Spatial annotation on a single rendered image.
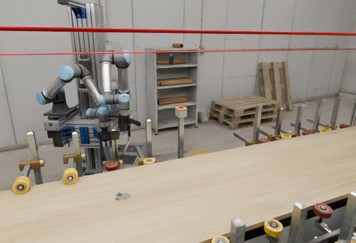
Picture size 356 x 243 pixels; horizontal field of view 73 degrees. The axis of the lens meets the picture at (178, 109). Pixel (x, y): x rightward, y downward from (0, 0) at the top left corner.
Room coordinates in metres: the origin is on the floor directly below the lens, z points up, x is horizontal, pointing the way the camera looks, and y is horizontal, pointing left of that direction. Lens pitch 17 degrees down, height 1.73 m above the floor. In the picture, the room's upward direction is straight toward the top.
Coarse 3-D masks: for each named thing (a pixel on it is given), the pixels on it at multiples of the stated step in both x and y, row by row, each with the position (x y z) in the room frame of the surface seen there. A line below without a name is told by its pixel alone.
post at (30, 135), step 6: (30, 132) 1.38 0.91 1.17; (30, 138) 1.37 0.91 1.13; (30, 144) 1.37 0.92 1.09; (36, 144) 1.40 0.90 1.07; (30, 150) 1.37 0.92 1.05; (36, 150) 1.38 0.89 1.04; (36, 156) 1.37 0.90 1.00; (36, 174) 1.37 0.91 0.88; (36, 180) 1.37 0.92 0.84; (42, 180) 1.40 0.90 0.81
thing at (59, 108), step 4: (56, 104) 2.20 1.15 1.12; (60, 104) 2.21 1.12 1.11; (64, 104) 2.23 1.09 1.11; (52, 108) 2.22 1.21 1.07; (56, 108) 2.19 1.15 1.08; (60, 108) 2.19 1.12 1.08; (64, 108) 2.21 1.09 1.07; (68, 108) 2.27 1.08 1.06; (56, 112) 2.18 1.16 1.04; (60, 112) 2.19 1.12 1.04
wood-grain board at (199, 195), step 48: (288, 144) 1.81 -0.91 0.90; (336, 144) 1.81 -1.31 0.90; (0, 192) 1.15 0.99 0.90; (48, 192) 1.15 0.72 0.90; (96, 192) 1.15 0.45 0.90; (144, 192) 1.16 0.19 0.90; (192, 192) 1.16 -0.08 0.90; (240, 192) 1.16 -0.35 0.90; (288, 192) 1.16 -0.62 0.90; (336, 192) 1.17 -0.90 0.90; (0, 240) 0.82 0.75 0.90; (48, 240) 0.82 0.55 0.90; (96, 240) 0.82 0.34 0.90; (144, 240) 0.82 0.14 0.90; (192, 240) 0.82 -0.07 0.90
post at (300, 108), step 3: (300, 105) 2.21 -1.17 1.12; (300, 108) 2.20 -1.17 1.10; (303, 108) 2.20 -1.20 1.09; (297, 111) 2.22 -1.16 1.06; (300, 111) 2.19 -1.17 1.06; (297, 114) 2.22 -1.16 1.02; (300, 114) 2.20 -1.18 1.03; (297, 117) 2.21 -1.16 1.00; (300, 117) 2.20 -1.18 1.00; (297, 120) 2.21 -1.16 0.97; (300, 120) 2.20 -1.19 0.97; (297, 123) 2.20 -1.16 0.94; (300, 123) 2.20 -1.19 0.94; (297, 126) 2.20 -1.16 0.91; (297, 129) 2.19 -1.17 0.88; (294, 132) 2.22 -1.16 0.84; (297, 132) 2.19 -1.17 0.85
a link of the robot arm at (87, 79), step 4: (84, 68) 2.07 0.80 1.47; (84, 72) 2.05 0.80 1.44; (88, 72) 2.09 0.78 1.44; (84, 76) 2.05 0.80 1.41; (88, 76) 2.07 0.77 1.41; (84, 80) 2.05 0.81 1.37; (88, 80) 2.05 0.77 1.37; (92, 80) 2.08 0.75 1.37; (88, 84) 2.04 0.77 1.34; (92, 84) 2.05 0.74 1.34; (88, 88) 2.03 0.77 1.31; (92, 88) 2.03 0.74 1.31; (96, 88) 2.06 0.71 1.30; (92, 92) 2.02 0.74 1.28; (96, 92) 2.03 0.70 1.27; (92, 96) 2.02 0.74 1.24; (96, 96) 2.01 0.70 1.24; (96, 100) 2.01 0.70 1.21; (96, 104) 2.01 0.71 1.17; (100, 104) 2.00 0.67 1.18; (108, 108) 2.02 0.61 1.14
